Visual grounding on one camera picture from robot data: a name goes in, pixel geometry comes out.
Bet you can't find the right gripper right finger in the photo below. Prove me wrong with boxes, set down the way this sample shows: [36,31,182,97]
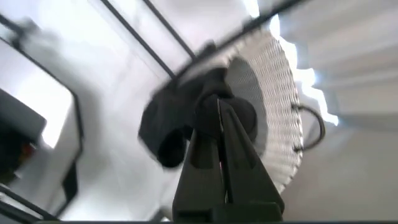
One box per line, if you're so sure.
[213,98,286,219]

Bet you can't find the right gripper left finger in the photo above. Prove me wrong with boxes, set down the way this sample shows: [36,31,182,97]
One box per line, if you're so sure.
[172,129,226,219]

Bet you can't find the black garment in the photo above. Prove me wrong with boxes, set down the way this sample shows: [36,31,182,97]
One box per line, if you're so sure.
[137,66,259,169]

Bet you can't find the white laundry basket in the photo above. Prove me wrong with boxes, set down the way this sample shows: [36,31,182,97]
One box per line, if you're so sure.
[177,28,327,194]

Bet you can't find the black clothes rack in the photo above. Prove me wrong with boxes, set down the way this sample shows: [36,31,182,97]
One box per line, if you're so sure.
[98,0,309,80]

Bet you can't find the white curtain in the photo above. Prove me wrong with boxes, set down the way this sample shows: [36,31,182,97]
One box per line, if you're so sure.
[242,0,398,133]

